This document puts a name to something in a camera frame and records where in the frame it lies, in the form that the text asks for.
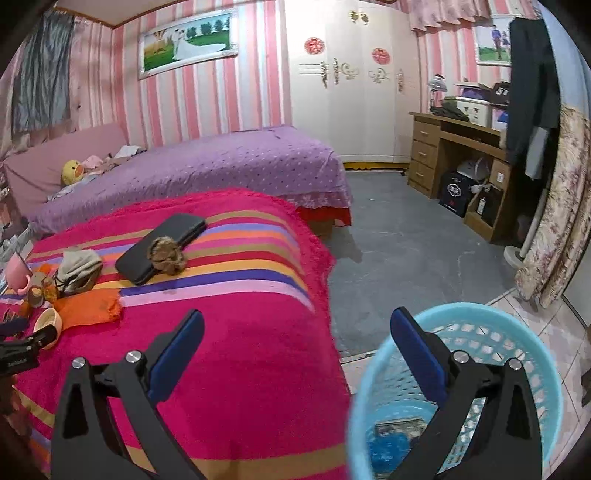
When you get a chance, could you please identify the orange plastic bag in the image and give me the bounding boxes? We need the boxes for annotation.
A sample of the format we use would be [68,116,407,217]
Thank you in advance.
[53,289,122,330]

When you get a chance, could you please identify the black white snack bag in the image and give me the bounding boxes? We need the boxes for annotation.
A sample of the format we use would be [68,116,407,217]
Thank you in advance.
[374,417,428,441]

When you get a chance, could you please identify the beige cloth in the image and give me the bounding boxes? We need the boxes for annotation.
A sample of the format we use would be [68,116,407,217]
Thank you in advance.
[55,249,103,296]

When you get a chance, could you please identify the blue plastic bag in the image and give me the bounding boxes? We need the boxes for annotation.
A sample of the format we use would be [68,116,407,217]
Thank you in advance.
[368,432,410,474]

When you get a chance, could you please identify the brown paper ball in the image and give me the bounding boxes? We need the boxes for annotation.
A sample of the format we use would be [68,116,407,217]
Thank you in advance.
[147,236,186,276]

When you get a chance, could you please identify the light blue trash basket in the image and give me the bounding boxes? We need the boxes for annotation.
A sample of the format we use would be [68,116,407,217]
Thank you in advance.
[346,303,563,479]

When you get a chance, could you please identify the pink pig mug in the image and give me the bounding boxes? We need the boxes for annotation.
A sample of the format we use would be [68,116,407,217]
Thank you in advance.
[4,252,32,296]

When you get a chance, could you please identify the black phone case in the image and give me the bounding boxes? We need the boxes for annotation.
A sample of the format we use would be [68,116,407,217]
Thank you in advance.
[115,213,206,285]

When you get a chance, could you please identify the floral curtain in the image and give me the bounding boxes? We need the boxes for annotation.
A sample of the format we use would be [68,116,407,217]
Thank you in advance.
[515,106,590,308]

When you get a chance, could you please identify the pink headboard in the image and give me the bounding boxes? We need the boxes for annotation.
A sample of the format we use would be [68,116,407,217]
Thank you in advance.
[3,123,127,219]

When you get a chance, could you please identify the striped magenta blanket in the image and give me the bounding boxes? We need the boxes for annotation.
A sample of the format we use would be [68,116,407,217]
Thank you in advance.
[1,189,351,479]

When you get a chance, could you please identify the yellow duck plush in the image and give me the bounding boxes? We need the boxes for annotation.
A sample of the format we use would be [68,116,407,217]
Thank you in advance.
[60,160,85,186]

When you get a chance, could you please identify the wooden desk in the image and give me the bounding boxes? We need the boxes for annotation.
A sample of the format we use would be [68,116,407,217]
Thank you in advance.
[407,112,516,243]

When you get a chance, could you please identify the black box under desk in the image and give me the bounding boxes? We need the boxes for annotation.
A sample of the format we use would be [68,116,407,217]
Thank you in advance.
[439,171,476,218]

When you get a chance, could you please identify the grey hanging cloth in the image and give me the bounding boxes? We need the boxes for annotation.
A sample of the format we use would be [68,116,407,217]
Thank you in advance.
[12,10,75,134]

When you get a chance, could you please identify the white storage box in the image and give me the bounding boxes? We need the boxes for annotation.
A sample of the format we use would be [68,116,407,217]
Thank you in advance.
[451,96,492,128]

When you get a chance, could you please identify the dark hanging clothes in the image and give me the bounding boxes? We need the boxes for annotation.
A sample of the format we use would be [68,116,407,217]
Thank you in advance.
[506,18,560,180]

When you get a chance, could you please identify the framed wedding picture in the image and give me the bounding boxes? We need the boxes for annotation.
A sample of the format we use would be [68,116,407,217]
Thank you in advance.
[138,9,239,80]

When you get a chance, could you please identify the small framed photo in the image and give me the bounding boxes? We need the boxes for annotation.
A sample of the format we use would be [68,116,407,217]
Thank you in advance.
[475,15,514,66]

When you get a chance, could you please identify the white wardrobe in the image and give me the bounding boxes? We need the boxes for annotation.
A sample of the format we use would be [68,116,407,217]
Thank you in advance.
[284,1,422,165]

